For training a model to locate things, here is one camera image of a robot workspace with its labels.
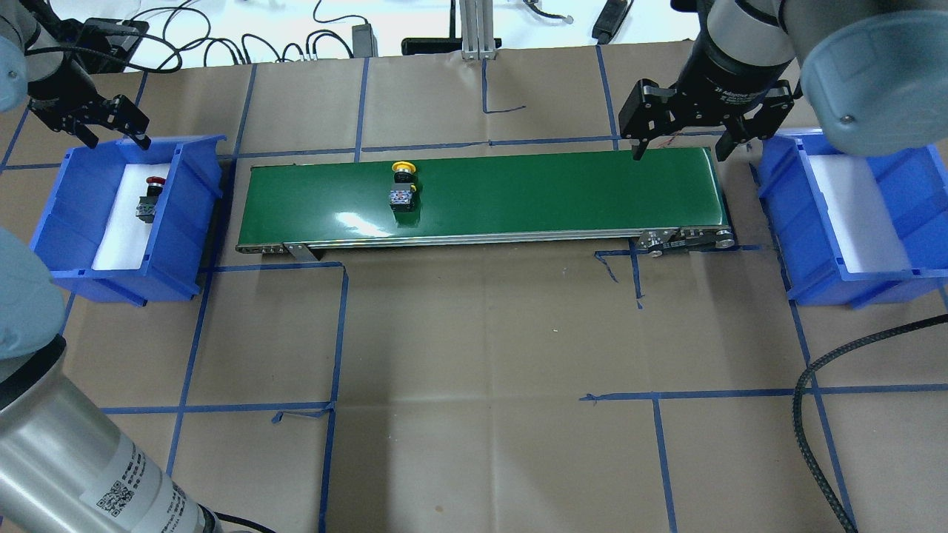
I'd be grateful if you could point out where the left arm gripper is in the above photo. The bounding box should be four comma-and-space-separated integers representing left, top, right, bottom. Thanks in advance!
30, 80, 152, 150

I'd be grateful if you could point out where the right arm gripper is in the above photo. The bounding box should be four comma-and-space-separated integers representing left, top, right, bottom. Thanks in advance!
619, 80, 797, 161

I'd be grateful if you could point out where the red push button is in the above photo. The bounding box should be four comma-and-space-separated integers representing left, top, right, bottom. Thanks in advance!
136, 175, 167, 225

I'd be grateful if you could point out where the yellow push button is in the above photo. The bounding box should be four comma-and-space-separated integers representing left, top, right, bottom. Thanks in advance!
389, 161, 418, 213

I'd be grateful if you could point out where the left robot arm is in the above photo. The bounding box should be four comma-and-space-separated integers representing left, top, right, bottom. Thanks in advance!
2, 1, 222, 532

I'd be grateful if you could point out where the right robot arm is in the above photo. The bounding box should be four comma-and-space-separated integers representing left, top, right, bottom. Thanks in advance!
617, 1, 947, 161

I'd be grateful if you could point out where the green conveyor belt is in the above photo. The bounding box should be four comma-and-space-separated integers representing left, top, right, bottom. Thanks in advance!
235, 147, 735, 255

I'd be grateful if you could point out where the blue bin robot left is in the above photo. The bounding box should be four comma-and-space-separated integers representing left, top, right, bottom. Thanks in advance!
30, 135, 224, 306

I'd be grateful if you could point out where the blue bin robot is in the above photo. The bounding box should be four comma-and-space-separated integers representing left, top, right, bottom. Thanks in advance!
30, 135, 224, 306
755, 133, 947, 308

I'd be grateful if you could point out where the white foam pad left bin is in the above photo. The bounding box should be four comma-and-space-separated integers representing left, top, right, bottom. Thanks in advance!
92, 163, 170, 271

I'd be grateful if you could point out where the white foam pad bin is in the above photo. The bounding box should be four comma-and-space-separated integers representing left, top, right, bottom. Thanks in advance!
92, 163, 170, 271
809, 154, 911, 273

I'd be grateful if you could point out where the blue bin robot right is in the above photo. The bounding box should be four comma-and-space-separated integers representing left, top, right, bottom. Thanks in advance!
755, 133, 947, 308

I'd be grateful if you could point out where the white foam pad right bin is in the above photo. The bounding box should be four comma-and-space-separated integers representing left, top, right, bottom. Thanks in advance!
809, 154, 911, 273

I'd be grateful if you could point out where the black power adapter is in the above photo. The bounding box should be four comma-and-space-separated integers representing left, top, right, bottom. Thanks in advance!
351, 23, 378, 58

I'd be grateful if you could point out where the aluminium frame post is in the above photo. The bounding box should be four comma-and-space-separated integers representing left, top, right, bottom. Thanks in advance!
458, 0, 497, 61

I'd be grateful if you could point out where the black braided cable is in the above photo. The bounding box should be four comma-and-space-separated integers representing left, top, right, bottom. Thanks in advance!
792, 315, 948, 533

